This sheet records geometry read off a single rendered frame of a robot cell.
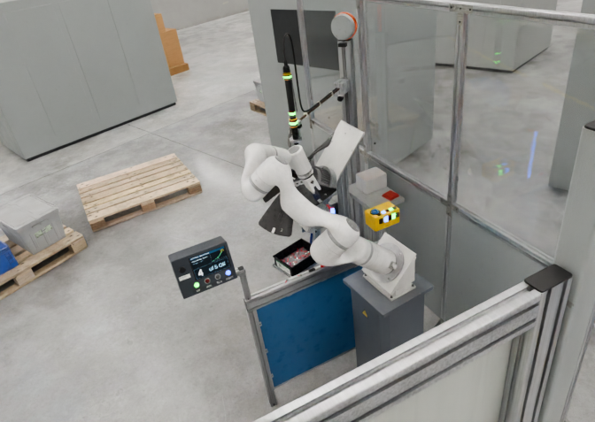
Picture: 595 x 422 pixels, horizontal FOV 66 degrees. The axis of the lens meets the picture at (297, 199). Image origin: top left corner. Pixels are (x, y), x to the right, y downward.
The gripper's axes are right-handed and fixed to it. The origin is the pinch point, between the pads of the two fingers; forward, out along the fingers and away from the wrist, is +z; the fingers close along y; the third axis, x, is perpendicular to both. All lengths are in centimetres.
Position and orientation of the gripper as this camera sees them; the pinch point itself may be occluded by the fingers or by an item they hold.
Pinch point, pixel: (316, 195)
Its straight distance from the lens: 240.3
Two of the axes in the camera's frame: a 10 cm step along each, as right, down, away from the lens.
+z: 3.8, 7.1, 5.9
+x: -8.1, 5.6, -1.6
